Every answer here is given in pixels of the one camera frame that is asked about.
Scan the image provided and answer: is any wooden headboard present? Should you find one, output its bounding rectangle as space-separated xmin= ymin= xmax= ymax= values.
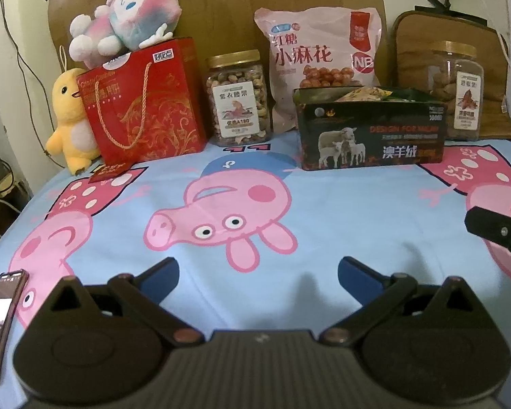
xmin=47 ymin=0 xmax=386 ymax=137

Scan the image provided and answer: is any pecan jar with gold lid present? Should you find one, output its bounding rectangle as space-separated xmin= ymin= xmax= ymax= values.
xmin=426 ymin=40 xmax=485 ymax=141

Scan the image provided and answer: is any black smartphone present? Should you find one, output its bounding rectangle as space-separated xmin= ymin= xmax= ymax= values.
xmin=0 ymin=268 xmax=30 ymax=387

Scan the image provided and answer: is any black cardboard box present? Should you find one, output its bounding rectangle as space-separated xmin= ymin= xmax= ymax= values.
xmin=292 ymin=87 xmax=450 ymax=171

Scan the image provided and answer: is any orange peanut snack packet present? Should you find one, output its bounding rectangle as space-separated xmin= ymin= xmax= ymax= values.
xmin=334 ymin=86 xmax=386 ymax=102

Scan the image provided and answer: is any cartoon pig printed blanket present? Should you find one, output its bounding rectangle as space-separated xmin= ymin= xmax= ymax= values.
xmin=0 ymin=138 xmax=511 ymax=409

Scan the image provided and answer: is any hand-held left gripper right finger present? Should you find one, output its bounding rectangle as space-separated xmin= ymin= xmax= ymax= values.
xmin=321 ymin=256 xmax=480 ymax=347

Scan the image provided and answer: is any red gift box with handle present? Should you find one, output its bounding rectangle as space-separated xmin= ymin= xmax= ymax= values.
xmin=76 ymin=37 xmax=208 ymax=167

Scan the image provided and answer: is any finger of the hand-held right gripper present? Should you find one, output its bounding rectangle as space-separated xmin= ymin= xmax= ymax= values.
xmin=464 ymin=205 xmax=511 ymax=265

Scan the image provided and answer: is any yellow plush duck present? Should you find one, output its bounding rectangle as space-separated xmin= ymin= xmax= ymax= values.
xmin=45 ymin=45 xmax=103 ymax=177

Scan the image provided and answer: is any black wall cable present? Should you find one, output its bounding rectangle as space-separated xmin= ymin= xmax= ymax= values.
xmin=0 ymin=0 xmax=59 ymax=137

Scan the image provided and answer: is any cashew jar with gold lid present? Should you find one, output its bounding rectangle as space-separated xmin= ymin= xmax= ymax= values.
xmin=203 ymin=50 xmax=274 ymax=148

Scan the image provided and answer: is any pink and blue plush toy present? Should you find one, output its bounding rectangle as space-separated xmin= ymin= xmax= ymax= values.
xmin=68 ymin=0 xmax=184 ymax=69

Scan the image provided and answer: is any large pink snack bag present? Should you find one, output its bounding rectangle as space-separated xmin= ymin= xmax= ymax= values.
xmin=254 ymin=6 xmax=388 ymax=135

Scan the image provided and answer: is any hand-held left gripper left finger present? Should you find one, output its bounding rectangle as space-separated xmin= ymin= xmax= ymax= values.
xmin=46 ymin=256 xmax=205 ymax=347

